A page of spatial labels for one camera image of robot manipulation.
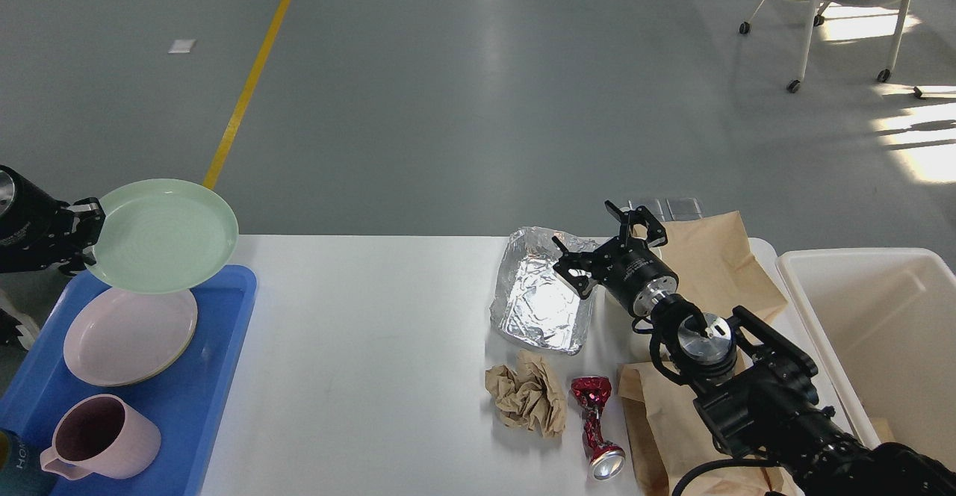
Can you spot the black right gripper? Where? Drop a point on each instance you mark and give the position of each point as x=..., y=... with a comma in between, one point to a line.
x=625, y=266

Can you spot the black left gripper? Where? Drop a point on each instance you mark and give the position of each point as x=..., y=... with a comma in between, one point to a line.
x=37, y=232

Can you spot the green plate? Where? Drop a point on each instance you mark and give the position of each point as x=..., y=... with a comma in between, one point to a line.
x=162, y=236

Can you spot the pink plate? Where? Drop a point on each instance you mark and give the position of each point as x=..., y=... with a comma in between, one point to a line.
x=123, y=338

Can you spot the pink mug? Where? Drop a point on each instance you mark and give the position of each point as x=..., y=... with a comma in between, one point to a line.
x=101, y=435

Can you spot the dark teal mug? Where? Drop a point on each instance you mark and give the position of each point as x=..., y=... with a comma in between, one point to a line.
x=21, y=473

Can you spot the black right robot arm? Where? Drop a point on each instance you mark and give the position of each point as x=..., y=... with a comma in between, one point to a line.
x=753, y=387

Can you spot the grey floor outlet plate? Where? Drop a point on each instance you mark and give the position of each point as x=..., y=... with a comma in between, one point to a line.
x=666, y=210

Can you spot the aluminium foil tray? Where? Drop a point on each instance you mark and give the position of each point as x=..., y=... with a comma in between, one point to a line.
x=532, y=305

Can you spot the black green sneaker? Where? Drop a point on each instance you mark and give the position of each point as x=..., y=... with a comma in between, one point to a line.
x=17, y=328

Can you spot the brown paper bag upper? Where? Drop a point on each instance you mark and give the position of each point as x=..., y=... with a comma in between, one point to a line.
x=717, y=269

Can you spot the brown paper bag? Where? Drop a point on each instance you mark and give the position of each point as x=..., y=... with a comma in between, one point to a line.
x=717, y=269
x=667, y=439

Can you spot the crumpled brown paper ball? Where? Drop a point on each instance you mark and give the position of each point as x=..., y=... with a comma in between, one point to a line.
x=530, y=396

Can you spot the blue plastic tray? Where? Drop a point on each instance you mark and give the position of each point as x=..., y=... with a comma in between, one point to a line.
x=186, y=401

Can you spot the brown paper bag lower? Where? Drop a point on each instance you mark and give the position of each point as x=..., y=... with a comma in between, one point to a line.
x=667, y=439

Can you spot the crushed red soda can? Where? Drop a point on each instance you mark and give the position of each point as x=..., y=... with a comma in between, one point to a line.
x=606, y=459

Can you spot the white plastic bin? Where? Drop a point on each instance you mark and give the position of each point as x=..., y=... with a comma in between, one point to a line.
x=882, y=321

